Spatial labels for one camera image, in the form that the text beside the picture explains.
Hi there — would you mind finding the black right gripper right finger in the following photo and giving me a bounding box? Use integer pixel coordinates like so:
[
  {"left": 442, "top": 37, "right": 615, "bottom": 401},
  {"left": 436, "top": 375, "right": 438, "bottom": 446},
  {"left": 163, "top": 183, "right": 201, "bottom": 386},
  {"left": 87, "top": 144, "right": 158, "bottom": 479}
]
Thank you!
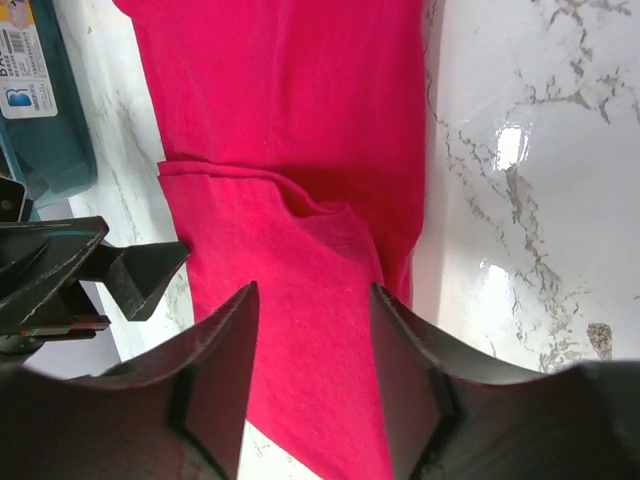
[{"left": 370, "top": 285, "right": 639, "bottom": 479}]

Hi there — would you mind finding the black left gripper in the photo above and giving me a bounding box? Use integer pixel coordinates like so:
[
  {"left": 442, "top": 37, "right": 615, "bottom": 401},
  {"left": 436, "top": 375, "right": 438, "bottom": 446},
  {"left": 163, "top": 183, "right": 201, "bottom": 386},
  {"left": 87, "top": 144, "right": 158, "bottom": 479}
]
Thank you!
[{"left": 1, "top": 177, "right": 190, "bottom": 355}]

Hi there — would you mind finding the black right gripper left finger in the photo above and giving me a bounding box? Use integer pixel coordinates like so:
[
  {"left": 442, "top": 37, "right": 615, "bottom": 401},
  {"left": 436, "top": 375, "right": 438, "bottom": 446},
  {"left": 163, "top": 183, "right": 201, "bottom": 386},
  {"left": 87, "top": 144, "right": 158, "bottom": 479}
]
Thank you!
[{"left": 1, "top": 283, "right": 259, "bottom": 479}]

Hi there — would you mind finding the magenta t shirt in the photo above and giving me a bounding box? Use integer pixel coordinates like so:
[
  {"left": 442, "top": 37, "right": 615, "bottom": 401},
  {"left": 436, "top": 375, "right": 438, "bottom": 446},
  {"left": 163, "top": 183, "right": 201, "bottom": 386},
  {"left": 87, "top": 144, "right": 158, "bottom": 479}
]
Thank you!
[{"left": 119, "top": 1, "right": 425, "bottom": 479}]

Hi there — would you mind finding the teal laundry basket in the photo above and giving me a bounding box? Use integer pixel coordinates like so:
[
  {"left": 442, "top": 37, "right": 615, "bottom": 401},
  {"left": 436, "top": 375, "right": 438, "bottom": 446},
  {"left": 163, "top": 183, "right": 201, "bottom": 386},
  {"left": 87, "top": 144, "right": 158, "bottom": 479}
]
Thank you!
[{"left": 1, "top": 1, "right": 97, "bottom": 208}]

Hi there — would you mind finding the white label sticker on basket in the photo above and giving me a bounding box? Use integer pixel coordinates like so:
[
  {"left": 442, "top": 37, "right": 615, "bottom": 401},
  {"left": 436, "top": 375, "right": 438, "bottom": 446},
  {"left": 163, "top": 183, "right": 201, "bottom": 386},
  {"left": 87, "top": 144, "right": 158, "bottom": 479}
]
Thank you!
[{"left": 0, "top": 1, "right": 58, "bottom": 120}]

